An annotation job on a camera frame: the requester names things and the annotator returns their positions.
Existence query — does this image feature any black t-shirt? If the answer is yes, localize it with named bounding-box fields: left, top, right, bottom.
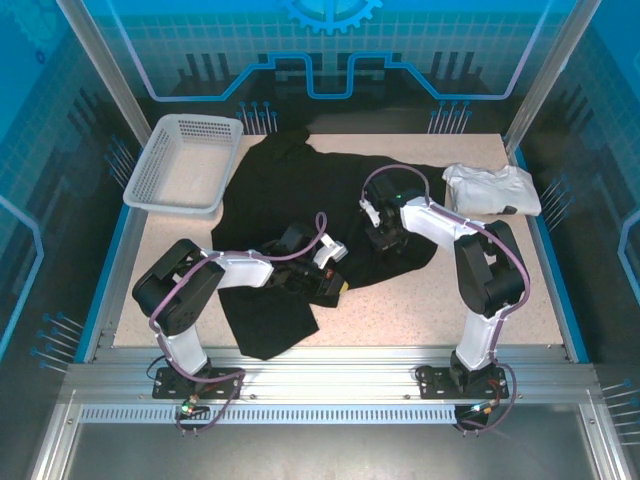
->
left=210, top=127, right=449, bottom=361

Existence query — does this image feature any white t-shirt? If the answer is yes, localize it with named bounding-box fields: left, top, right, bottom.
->
left=441, top=163, right=543, bottom=217

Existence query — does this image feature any white perforated plastic basket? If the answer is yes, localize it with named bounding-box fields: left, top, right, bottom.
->
left=123, top=113, right=245, bottom=216

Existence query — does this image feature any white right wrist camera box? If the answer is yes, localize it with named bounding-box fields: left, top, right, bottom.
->
left=358, top=199, right=381, bottom=231

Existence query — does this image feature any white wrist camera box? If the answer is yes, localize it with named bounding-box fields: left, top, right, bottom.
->
left=358, top=199, right=381, bottom=231
left=312, top=233, right=349, bottom=271

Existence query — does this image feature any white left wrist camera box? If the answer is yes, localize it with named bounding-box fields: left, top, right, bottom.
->
left=312, top=233, right=349, bottom=271

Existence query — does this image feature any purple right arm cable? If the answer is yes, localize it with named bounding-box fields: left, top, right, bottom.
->
left=360, top=164, right=531, bottom=436

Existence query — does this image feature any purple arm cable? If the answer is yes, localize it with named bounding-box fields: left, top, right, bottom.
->
left=360, top=164, right=531, bottom=436
left=147, top=212, right=329, bottom=435

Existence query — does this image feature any aluminium mounting rail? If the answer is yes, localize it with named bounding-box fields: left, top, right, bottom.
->
left=64, top=344, right=596, bottom=406

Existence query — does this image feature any slotted grey cable duct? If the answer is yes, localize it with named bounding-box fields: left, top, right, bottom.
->
left=78, top=404, right=459, bottom=422

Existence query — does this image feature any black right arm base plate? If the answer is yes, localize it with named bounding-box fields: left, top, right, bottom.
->
left=417, top=364, right=510, bottom=400

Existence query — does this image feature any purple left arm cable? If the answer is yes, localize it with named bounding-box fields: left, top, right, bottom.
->
left=147, top=212, right=329, bottom=435

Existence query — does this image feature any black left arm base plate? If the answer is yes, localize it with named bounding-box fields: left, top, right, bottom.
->
left=152, top=367, right=244, bottom=400

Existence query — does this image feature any aluminium frame post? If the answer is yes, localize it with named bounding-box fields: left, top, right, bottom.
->
left=503, top=0, right=604, bottom=154
left=53, top=0, right=152, bottom=147

